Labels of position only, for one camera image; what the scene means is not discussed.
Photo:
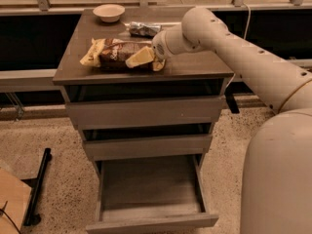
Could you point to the black metal bar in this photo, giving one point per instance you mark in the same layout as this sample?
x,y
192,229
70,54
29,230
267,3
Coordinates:
x,y
31,217

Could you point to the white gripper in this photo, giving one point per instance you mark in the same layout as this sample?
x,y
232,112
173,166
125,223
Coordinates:
x,y
159,47

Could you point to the drawer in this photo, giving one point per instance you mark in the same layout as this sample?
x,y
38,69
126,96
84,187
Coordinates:
x,y
100,150
146,195
144,112

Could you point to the middle drawer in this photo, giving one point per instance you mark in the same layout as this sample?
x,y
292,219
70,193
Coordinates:
x,y
100,150

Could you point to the brown chip bag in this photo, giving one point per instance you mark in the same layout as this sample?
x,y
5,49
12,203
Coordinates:
x,y
113,53

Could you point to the white bowl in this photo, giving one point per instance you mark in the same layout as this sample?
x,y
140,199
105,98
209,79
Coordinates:
x,y
109,13

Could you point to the bottom drawer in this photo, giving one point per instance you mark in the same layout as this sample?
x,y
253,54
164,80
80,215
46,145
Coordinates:
x,y
146,195

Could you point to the top drawer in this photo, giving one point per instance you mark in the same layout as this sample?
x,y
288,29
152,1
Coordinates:
x,y
144,112

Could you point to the cardboard box left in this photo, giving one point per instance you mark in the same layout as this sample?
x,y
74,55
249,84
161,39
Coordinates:
x,y
14,199

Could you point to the silver foil snack bag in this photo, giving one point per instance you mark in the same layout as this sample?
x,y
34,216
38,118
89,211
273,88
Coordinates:
x,y
144,29

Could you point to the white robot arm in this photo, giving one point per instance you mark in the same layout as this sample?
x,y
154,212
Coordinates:
x,y
276,193

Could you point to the grey drawer cabinet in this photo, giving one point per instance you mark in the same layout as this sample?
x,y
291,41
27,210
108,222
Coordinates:
x,y
185,76

